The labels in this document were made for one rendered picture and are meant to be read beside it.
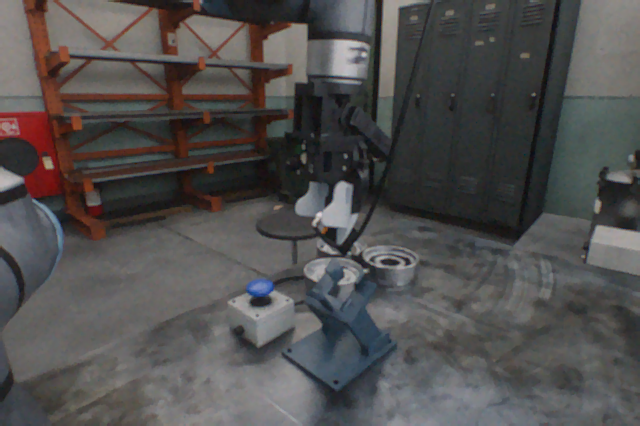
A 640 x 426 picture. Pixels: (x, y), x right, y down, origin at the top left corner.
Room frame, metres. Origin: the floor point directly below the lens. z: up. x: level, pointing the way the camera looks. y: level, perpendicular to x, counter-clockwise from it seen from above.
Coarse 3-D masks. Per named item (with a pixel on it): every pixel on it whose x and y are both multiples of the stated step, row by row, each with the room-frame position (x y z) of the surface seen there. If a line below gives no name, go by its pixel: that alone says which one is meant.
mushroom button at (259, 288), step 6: (252, 282) 0.50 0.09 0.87; (258, 282) 0.50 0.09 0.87; (264, 282) 0.50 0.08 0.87; (270, 282) 0.50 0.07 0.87; (246, 288) 0.49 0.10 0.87; (252, 288) 0.49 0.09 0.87; (258, 288) 0.48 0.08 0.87; (264, 288) 0.49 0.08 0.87; (270, 288) 0.49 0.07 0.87; (252, 294) 0.48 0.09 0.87; (258, 294) 0.48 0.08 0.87; (264, 294) 0.48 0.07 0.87; (258, 300) 0.49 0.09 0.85
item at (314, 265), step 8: (312, 264) 0.64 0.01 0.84; (320, 264) 0.66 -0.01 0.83; (344, 264) 0.66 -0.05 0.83; (352, 264) 0.65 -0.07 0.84; (312, 272) 0.63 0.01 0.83; (320, 272) 0.63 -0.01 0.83; (344, 272) 0.63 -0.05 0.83; (360, 272) 0.62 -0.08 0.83; (312, 280) 0.58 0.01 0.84; (344, 280) 0.59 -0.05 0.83; (352, 280) 0.57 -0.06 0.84; (312, 288) 0.57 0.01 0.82; (336, 288) 0.56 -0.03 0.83; (344, 288) 0.56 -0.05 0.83; (352, 288) 0.57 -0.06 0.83; (336, 296) 0.56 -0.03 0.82; (344, 296) 0.56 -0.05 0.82
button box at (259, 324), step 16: (240, 304) 0.49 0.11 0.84; (256, 304) 0.48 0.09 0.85; (272, 304) 0.49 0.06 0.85; (288, 304) 0.49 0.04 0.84; (240, 320) 0.48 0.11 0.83; (256, 320) 0.45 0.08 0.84; (272, 320) 0.47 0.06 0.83; (288, 320) 0.49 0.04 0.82; (256, 336) 0.45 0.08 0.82; (272, 336) 0.47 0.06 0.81
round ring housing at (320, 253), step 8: (320, 240) 0.76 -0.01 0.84; (360, 240) 0.76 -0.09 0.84; (320, 248) 0.71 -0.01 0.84; (328, 248) 0.74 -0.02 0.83; (360, 248) 0.74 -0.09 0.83; (320, 256) 0.71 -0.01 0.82; (328, 256) 0.69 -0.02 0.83; (336, 256) 0.68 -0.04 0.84; (352, 256) 0.69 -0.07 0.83; (360, 264) 0.71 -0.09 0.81
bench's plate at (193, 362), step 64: (448, 256) 0.77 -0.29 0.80; (512, 256) 0.77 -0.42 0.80; (192, 320) 0.52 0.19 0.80; (384, 320) 0.52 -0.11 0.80; (448, 320) 0.52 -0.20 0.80; (512, 320) 0.52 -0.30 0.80; (576, 320) 0.52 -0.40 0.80; (64, 384) 0.38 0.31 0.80; (128, 384) 0.38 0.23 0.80; (192, 384) 0.38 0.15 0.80; (256, 384) 0.38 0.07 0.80; (320, 384) 0.38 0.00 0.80; (384, 384) 0.38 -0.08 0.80; (448, 384) 0.38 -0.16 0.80; (512, 384) 0.38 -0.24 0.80; (576, 384) 0.38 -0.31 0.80
